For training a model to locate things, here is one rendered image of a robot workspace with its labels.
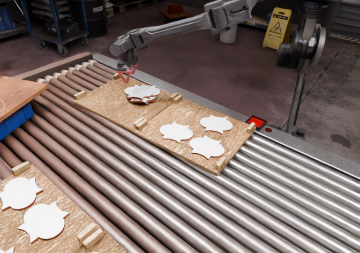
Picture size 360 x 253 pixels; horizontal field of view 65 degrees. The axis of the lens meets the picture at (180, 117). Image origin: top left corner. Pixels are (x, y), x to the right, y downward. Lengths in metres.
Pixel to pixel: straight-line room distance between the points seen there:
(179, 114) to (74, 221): 0.66
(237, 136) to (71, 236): 0.73
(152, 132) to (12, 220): 0.58
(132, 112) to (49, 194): 0.53
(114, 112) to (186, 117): 0.33
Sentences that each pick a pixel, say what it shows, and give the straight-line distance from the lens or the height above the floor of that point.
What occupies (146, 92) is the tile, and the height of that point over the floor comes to 0.99.
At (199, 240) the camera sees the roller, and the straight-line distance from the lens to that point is 0.91.
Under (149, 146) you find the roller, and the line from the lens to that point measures 1.18.
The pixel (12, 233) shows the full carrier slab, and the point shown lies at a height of 0.94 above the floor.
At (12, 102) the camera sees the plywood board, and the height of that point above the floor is 1.04.
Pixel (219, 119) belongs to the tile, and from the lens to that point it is 1.30.
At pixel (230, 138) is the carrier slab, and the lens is 1.22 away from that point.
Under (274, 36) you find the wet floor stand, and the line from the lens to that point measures 4.71.
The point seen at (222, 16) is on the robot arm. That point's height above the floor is 1.41.
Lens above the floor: 1.70
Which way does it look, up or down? 36 degrees down
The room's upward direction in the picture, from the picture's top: 1 degrees clockwise
